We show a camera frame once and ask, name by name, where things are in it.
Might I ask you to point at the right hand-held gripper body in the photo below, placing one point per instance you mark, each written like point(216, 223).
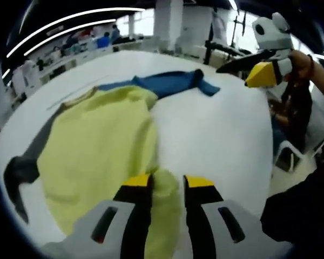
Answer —
point(274, 37)

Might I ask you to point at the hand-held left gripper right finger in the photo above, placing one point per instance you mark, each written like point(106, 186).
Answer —
point(218, 232)

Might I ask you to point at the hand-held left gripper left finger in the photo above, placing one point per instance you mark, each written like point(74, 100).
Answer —
point(110, 229)

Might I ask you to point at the yellow blue grey garment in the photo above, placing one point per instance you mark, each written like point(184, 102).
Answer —
point(97, 140)

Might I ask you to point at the person's right hand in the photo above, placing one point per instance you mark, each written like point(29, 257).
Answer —
point(301, 64)

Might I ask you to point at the black metal stand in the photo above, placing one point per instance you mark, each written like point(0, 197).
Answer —
point(208, 51)

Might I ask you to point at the white plastic chair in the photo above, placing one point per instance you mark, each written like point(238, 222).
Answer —
point(290, 153)

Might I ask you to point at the person's dark printed shirt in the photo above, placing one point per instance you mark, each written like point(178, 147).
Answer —
point(299, 210)

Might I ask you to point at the curved ceiling light strip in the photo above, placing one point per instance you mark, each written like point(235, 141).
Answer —
point(83, 24)
point(70, 17)

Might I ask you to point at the white cabinet counter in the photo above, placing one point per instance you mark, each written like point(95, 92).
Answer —
point(70, 60)

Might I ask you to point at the ceiling air vent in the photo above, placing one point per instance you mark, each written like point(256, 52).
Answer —
point(55, 31)

